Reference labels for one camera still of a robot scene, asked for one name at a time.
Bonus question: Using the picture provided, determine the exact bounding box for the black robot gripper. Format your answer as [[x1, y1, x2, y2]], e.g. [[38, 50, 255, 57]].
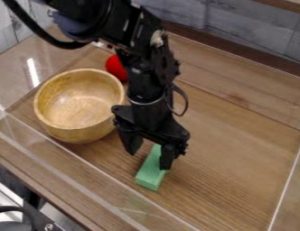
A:
[[112, 103, 191, 171]]

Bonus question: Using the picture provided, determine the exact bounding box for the green rectangular block stick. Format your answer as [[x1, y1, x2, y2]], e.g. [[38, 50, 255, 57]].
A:
[[134, 144, 168, 191]]

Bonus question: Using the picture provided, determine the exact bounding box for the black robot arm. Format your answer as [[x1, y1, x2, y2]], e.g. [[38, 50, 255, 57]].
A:
[[3, 0, 191, 171]]

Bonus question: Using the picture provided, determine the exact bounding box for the brown wooden bowl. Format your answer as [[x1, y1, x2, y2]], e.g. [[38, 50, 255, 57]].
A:
[[33, 69, 125, 143]]

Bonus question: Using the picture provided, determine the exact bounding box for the red plush radish toy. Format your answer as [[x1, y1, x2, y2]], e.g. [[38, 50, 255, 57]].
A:
[[106, 55, 129, 81]]

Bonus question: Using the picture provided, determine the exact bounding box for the black stand under table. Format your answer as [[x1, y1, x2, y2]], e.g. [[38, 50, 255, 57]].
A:
[[0, 198, 66, 231]]

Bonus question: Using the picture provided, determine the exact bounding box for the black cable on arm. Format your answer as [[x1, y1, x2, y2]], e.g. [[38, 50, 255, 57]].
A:
[[167, 84, 191, 117]]

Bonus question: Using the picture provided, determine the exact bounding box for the clear acrylic tray wall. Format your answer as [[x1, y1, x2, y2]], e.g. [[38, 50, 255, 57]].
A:
[[0, 110, 199, 231]]

